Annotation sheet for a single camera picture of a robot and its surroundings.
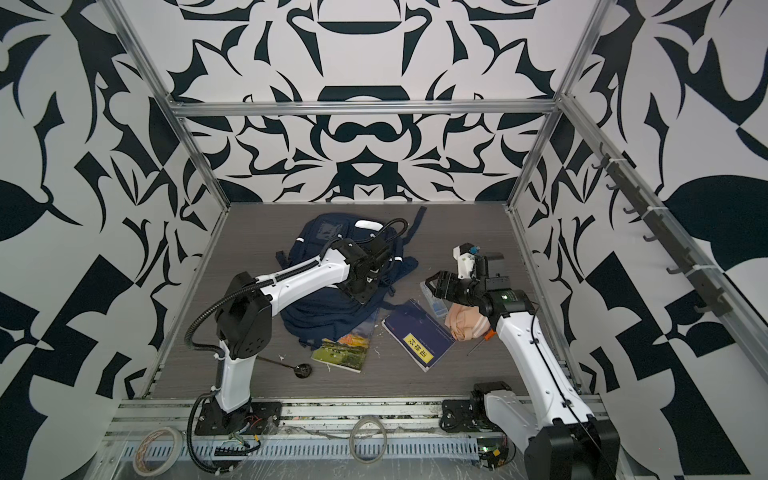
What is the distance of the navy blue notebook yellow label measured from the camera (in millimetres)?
846

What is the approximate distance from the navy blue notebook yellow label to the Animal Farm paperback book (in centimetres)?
5

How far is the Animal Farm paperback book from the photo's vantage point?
84 cm
